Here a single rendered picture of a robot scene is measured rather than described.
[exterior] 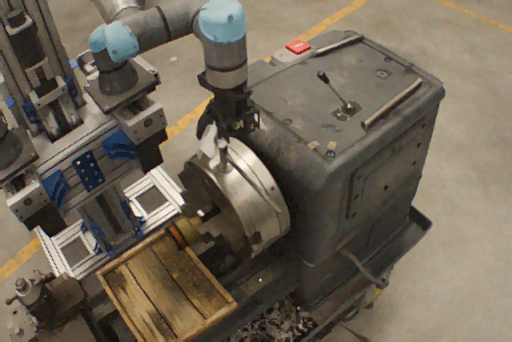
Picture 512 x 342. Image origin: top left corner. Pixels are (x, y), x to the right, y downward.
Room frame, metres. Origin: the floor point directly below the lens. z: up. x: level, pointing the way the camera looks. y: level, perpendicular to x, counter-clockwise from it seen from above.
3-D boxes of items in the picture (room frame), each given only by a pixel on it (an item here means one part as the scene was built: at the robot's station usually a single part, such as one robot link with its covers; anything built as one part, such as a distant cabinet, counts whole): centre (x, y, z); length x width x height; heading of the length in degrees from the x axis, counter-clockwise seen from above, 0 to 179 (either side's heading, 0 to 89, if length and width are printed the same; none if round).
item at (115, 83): (1.27, 0.45, 1.21); 0.15 x 0.15 x 0.10
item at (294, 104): (0.97, -0.25, 1.06); 0.59 x 0.48 x 0.39; 123
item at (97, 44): (1.27, 0.44, 1.33); 0.13 x 0.12 x 0.14; 114
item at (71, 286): (0.49, 0.62, 0.99); 0.20 x 0.10 x 0.05; 123
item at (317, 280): (0.97, -0.25, 0.43); 0.60 x 0.48 x 0.86; 123
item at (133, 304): (0.59, 0.32, 0.89); 0.36 x 0.30 x 0.04; 33
